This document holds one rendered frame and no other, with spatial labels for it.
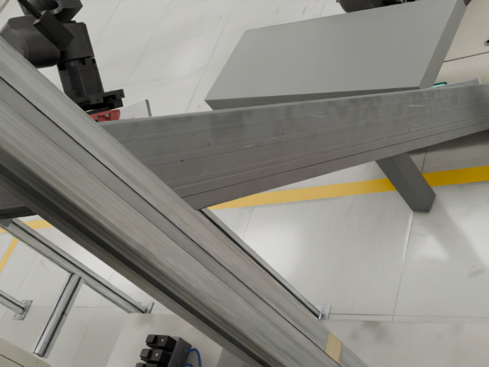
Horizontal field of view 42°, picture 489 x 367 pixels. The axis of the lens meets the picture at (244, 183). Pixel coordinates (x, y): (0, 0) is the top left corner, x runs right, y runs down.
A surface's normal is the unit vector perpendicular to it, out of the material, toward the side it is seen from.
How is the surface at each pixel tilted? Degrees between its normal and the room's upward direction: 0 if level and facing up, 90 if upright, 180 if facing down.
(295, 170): 90
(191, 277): 90
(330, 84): 0
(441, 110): 90
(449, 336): 0
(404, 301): 0
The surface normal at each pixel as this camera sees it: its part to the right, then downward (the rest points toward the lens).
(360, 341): -0.56, -0.57
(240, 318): 0.77, -0.11
